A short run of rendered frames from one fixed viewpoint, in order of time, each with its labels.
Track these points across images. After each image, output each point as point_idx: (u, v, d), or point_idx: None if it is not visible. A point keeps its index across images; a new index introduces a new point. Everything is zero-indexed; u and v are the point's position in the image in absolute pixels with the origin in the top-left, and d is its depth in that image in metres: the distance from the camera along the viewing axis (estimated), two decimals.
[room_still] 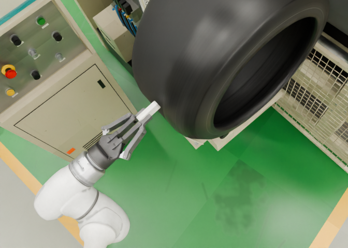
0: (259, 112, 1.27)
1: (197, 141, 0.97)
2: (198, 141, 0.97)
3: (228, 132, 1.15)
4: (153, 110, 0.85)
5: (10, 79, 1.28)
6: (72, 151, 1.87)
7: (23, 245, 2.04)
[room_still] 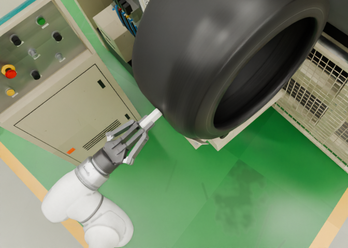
0: (259, 112, 1.27)
1: (202, 141, 1.00)
2: (203, 141, 1.00)
3: (226, 136, 1.17)
4: (155, 117, 0.89)
5: (10, 79, 1.28)
6: (72, 151, 1.87)
7: (23, 245, 2.04)
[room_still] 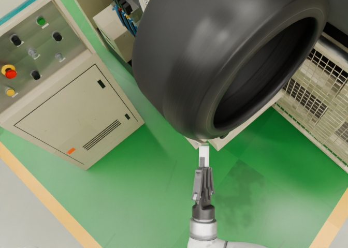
0: (259, 112, 1.27)
1: (202, 141, 1.00)
2: (203, 141, 1.00)
3: (226, 136, 1.17)
4: (201, 152, 1.00)
5: (10, 79, 1.28)
6: (72, 151, 1.87)
7: (23, 245, 2.04)
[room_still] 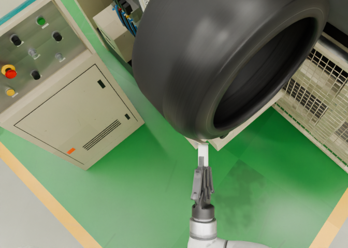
0: (259, 112, 1.27)
1: (202, 141, 1.00)
2: (203, 141, 1.00)
3: (226, 136, 1.17)
4: (201, 151, 0.99)
5: (10, 79, 1.28)
6: (72, 151, 1.87)
7: (23, 245, 2.04)
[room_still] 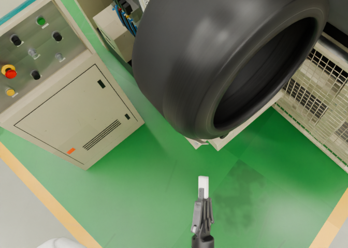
0: (259, 112, 1.27)
1: (202, 141, 1.00)
2: (203, 141, 1.00)
3: (226, 136, 1.17)
4: (201, 183, 0.99)
5: (10, 79, 1.28)
6: (72, 151, 1.87)
7: (23, 245, 2.04)
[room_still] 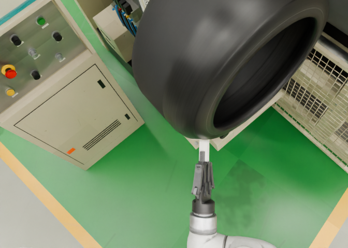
0: (259, 112, 1.27)
1: None
2: None
3: (226, 136, 1.17)
4: (202, 146, 1.00)
5: (10, 79, 1.28)
6: (72, 151, 1.87)
7: (23, 245, 2.04)
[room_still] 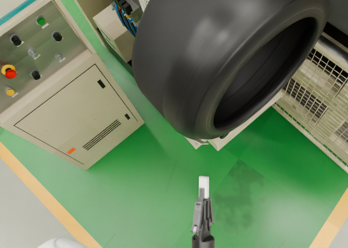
0: (259, 112, 1.27)
1: (202, 141, 1.00)
2: (203, 141, 1.00)
3: (226, 136, 1.17)
4: (201, 183, 0.99)
5: (10, 79, 1.28)
6: (72, 151, 1.87)
7: (23, 245, 2.04)
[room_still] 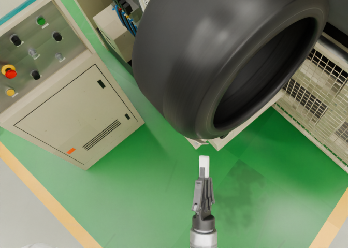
0: (259, 112, 1.27)
1: (202, 141, 1.00)
2: (203, 141, 1.00)
3: (226, 136, 1.17)
4: (202, 162, 1.00)
5: (10, 79, 1.28)
6: (72, 151, 1.87)
7: (23, 245, 2.04)
